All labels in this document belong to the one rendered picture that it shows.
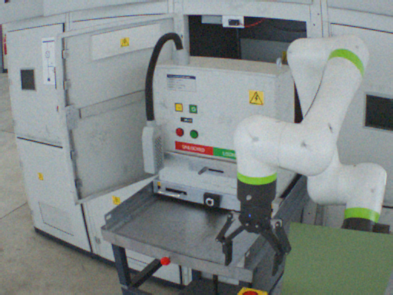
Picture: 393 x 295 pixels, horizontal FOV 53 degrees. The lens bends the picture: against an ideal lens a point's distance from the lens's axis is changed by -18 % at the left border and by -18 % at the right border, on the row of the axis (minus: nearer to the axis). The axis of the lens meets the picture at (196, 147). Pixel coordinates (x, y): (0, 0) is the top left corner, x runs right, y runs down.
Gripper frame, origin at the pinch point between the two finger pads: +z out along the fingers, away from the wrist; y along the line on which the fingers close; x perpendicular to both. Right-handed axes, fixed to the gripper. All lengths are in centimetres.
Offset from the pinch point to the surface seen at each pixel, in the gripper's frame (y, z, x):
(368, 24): -18, -58, -87
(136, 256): 107, 85, -86
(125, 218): 64, 17, -30
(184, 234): 39, 17, -31
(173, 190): 55, 12, -52
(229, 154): 31, -6, -53
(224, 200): 33, 12, -52
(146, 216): 58, 18, -36
